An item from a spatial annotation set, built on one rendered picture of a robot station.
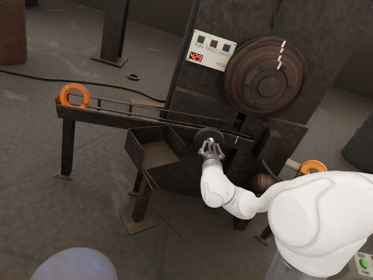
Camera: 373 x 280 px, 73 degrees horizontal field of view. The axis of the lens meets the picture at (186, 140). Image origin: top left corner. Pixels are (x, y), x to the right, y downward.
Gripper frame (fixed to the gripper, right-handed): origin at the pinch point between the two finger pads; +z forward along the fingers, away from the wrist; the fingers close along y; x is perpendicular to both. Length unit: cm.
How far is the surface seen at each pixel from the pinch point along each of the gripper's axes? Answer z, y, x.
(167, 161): 2.9, -17.1, -24.2
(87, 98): 39, -75, -20
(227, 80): 35.2, 5.1, 19.1
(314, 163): 17, 73, -9
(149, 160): 0.9, -27.2, -24.9
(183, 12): 642, -30, -56
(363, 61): 642, 506, -30
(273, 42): 36, 21, 46
